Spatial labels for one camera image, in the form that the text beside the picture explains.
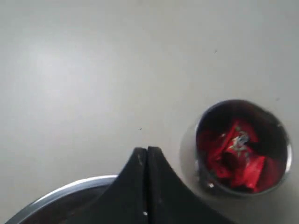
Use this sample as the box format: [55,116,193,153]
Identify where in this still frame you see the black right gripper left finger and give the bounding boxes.
[66,147,148,224]

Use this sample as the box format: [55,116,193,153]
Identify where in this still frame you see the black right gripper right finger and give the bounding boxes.
[147,147,233,224]

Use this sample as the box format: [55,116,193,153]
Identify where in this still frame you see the red candy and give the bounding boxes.
[230,155,266,191]
[221,119,258,165]
[206,133,235,186]

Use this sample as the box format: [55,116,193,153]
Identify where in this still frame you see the stainless steel cup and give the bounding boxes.
[180,99,292,198]

